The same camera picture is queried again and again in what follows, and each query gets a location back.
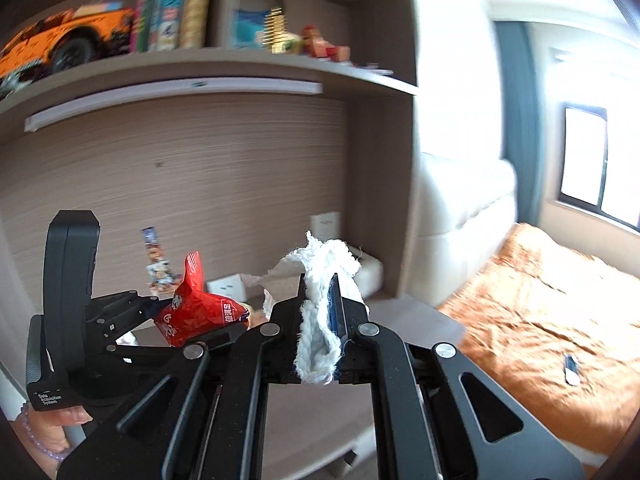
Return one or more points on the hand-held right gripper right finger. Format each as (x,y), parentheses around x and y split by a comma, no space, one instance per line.
(336,310)

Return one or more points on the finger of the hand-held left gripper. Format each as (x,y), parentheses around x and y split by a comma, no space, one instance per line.
(125,305)
(145,352)

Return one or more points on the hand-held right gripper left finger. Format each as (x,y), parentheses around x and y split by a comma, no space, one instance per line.
(285,320)

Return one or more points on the white tissue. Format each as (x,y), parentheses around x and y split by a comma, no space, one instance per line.
(320,265)
(267,305)

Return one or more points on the red snack bag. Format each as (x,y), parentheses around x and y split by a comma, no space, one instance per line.
(200,310)

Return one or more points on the person's left hand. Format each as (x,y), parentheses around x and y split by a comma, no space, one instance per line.
(50,425)

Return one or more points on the white rounded appliance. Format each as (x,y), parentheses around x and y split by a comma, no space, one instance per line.
(371,272)

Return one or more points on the cluster of cartoon stickers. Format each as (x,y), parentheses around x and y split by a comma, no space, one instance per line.
(152,247)

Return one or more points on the wooden desk hutch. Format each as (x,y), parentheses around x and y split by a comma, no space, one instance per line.
(200,175)

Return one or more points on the white padded headboard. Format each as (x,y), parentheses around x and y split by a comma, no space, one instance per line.
(460,210)

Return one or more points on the orange bed blanket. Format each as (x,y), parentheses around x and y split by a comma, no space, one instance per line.
(525,310)

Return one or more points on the white LED light bar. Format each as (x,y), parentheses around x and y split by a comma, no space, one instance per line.
(150,91)

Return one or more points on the orange toy car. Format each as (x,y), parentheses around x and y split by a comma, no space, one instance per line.
(50,35)

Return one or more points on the red wooden toy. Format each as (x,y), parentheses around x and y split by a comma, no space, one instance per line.
(325,45)

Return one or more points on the blue curtain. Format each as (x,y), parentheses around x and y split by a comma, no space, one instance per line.
(520,110)

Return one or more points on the pink green book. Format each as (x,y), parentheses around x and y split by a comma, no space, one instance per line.
(144,10)

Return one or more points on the gold spiral ornament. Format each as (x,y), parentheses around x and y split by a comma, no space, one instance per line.
(275,30)

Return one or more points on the dark framed window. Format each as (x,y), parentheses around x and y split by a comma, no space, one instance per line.
(582,160)

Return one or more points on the blue picture box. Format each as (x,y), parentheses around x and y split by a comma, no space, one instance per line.
(250,30)

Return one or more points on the blue book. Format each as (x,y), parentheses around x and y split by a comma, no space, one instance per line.
(169,7)

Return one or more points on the yellow patterned book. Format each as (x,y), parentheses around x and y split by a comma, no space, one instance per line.
(196,2)

